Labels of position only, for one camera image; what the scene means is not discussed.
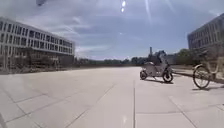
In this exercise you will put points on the row of trees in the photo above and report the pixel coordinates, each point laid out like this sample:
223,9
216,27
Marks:
113,61

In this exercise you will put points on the pale stone slab plaza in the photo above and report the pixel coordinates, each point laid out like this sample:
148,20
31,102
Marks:
100,100

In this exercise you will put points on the tall chimney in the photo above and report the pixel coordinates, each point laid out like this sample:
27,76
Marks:
150,51

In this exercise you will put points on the white motor scooter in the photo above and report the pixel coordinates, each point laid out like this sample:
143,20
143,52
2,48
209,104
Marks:
156,69

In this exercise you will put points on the white office building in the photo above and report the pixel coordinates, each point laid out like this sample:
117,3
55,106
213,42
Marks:
30,41

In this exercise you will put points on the bicycle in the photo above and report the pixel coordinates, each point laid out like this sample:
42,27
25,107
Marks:
205,73

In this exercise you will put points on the grey office building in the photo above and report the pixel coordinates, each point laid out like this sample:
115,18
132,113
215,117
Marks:
208,35

